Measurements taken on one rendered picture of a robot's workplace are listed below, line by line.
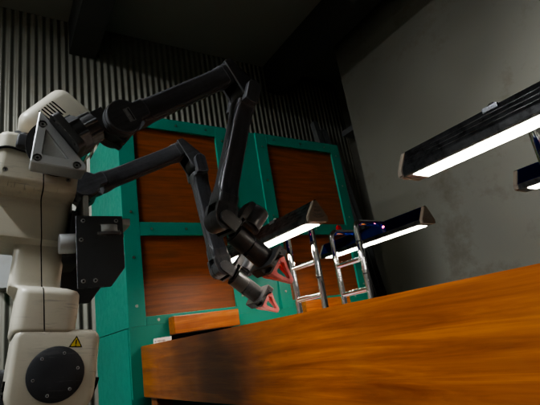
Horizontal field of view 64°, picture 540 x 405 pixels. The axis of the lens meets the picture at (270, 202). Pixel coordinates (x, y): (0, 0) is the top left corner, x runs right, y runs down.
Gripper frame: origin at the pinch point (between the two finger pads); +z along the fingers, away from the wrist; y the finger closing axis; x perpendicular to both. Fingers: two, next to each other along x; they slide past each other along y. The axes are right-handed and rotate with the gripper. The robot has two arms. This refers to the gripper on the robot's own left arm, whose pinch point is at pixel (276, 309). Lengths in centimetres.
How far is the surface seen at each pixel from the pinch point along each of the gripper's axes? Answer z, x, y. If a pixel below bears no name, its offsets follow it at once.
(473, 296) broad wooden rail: -21, 27, -91
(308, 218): -17.4, -16.4, -28.6
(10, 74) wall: -177, -114, 186
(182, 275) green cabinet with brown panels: -22, -11, 50
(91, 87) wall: -134, -148, 184
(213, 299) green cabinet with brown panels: -5, -11, 50
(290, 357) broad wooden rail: -17, 31, -48
